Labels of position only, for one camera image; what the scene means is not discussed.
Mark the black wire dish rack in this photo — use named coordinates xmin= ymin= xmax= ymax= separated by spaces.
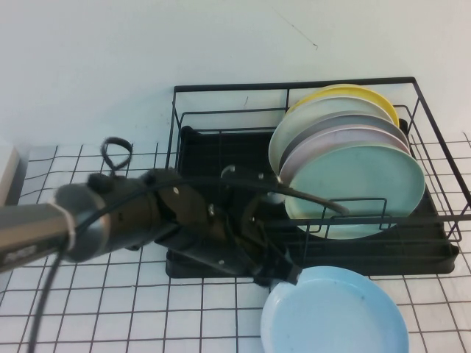
xmin=157 ymin=76 xmax=471 ymax=258

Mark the light blue plate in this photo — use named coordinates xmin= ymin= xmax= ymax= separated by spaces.
xmin=260 ymin=265 xmax=410 ymax=353

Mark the yellow plate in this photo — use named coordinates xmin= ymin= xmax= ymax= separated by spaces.
xmin=286 ymin=83 xmax=401 ymax=128

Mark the pink plate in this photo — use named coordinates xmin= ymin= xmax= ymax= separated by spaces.
xmin=278 ymin=126 xmax=413 ymax=185

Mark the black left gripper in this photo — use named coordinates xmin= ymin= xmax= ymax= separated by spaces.
xmin=154 ymin=198 xmax=303 ymax=290

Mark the white grid-patterned tablecloth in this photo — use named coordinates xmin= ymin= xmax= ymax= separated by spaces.
xmin=0 ymin=132 xmax=471 ymax=353

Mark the black cable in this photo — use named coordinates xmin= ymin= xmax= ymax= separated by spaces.
xmin=24 ymin=175 xmax=350 ymax=353

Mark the grey plate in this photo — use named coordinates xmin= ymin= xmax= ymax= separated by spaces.
xmin=278 ymin=113 xmax=409 ymax=166

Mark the white cable tie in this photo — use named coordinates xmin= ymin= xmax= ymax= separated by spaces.
xmin=54 ymin=201 xmax=77 ymax=252

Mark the beige grey box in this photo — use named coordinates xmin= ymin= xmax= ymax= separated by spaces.
xmin=0 ymin=145 xmax=30 ymax=207

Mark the white plate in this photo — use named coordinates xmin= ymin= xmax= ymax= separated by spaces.
xmin=268 ymin=96 xmax=395 ymax=177

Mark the green plate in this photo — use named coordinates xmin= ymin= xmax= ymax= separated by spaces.
xmin=283 ymin=143 xmax=427 ymax=240

